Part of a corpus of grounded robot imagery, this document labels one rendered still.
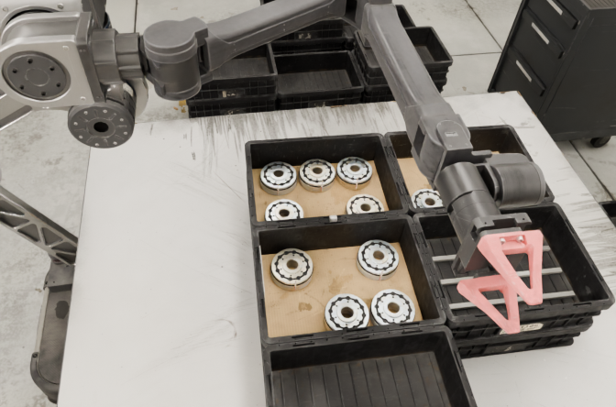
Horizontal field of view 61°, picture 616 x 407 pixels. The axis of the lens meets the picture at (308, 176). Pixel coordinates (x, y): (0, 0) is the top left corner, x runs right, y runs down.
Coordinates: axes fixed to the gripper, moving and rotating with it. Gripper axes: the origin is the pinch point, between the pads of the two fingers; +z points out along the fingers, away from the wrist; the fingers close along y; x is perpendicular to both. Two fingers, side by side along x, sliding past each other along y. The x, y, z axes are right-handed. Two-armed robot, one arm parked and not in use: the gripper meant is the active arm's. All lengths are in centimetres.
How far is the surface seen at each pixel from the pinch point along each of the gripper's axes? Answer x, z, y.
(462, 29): -141, -275, 141
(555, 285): -50, -34, 62
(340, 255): 3, -50, 62
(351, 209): -3, -62, 59
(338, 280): 5, -43, 62
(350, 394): 8, -15, 63
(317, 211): 6, -65, 62
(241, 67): 19, -179, 95
